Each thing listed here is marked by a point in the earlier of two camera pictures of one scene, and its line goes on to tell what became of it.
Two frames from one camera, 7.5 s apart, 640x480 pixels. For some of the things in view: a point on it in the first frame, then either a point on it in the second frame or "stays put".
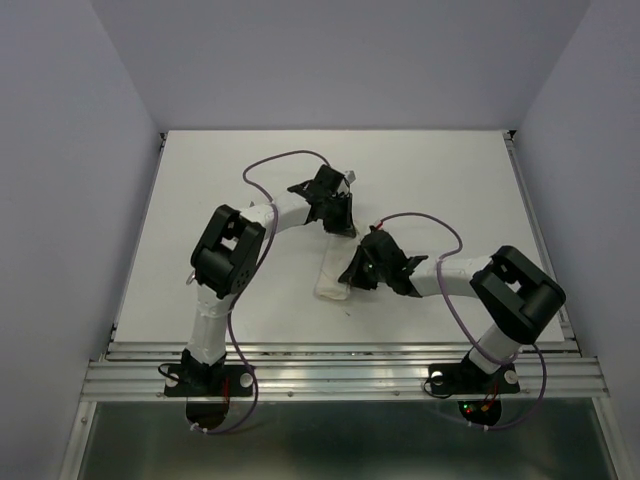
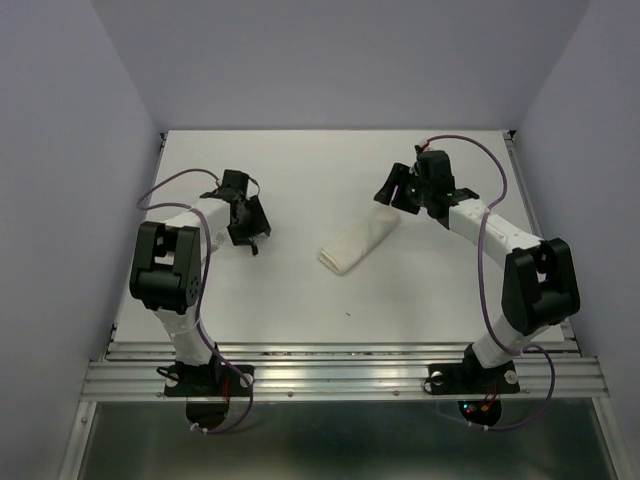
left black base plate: x=209 y=380 stays put
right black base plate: x=467 y=378 stays put
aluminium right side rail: x=563 y=325 stays put
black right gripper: x=353 y=275 to x=398 y=176
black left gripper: x=344 y=226 to x=259 y=225
